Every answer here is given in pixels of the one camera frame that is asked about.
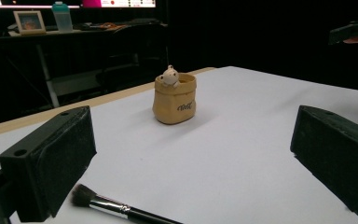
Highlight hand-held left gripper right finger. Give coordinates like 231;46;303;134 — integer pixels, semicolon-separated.
289;105;358;221

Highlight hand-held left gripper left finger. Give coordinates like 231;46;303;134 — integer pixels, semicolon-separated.
0;105;98;224

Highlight black makeup brush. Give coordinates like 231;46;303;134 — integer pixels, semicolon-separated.
70;183;185;224

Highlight tan sack-shaped pot with bear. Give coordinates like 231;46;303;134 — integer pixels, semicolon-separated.
151;64;198;126

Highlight dark desk with white legs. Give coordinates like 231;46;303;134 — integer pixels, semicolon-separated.
0;18;169;110

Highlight black office chair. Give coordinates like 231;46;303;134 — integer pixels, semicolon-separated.
101;23;170;92

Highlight translucent bottle with teal cap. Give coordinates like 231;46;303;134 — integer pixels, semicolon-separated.
50;1;75;34

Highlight computer monitor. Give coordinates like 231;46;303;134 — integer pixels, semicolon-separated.
0;0;158;10

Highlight white picture frame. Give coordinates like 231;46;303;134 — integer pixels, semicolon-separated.
12;10;48;36

